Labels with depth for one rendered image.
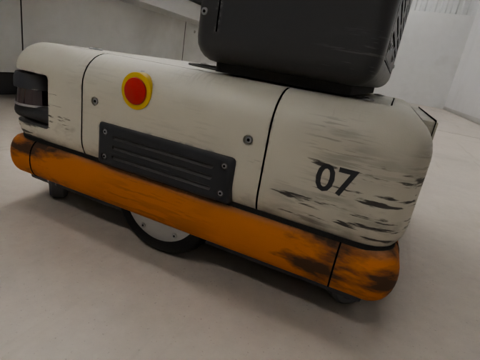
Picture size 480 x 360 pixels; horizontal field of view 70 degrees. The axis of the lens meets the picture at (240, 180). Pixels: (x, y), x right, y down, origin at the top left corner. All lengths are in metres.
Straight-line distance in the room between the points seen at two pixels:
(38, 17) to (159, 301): 1.64
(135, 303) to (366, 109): 0.36
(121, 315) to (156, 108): 0.27
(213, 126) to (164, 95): 0.08
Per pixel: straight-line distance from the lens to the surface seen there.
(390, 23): 0.45
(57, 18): 2.00
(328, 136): 0.40
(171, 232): 0.54
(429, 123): 0.52
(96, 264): 0.54
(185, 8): 2.45
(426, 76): 11.30
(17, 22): 1.88
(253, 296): 0.51
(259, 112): 0.42
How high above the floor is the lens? 0.30
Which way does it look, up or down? 19 degrees down
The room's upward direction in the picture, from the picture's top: 10 degrees clockwise
